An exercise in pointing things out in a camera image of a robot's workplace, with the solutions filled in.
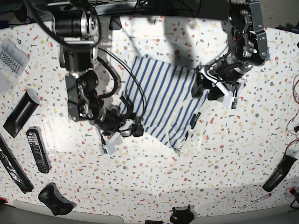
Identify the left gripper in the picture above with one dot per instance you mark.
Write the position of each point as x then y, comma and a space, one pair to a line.
223, 85

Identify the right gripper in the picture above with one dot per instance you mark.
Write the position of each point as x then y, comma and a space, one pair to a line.
112, 125

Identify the blue white striped t-shirt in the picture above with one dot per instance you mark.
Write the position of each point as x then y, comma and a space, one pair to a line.
170, 105

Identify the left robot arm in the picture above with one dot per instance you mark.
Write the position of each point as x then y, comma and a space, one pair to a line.
248, 38

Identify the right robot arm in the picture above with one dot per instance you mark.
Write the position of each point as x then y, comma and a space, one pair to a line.
75, 25

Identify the small black shirt tag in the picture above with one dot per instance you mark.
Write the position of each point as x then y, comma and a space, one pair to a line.
194, 120

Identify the black tv remote control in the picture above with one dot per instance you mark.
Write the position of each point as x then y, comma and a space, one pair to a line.
37, 148

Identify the black game controller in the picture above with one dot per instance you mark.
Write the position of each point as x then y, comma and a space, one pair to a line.
48, 197

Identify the black clamp top edge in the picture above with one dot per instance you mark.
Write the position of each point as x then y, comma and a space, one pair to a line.
115, 23

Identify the red tipped screwdriver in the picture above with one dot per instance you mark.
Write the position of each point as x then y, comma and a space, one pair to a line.
258, 200

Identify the small red black clip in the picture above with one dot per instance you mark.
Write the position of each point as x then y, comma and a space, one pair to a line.
292, 190

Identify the long black flat bar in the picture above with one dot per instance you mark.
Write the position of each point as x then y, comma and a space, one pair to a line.
14, 169

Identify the clear plastic screw box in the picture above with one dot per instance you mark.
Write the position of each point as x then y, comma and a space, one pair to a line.
13, 62

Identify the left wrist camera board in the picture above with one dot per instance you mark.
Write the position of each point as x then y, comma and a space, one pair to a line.
234, 103

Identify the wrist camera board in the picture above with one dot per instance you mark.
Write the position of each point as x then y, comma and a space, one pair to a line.
234, 103
103, 149

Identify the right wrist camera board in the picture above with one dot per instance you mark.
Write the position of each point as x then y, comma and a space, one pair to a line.
103, 149

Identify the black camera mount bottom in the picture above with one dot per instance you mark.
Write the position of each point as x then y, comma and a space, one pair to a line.
181, 215

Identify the black handle tool right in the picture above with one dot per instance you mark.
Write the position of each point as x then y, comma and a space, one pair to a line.
280, 173

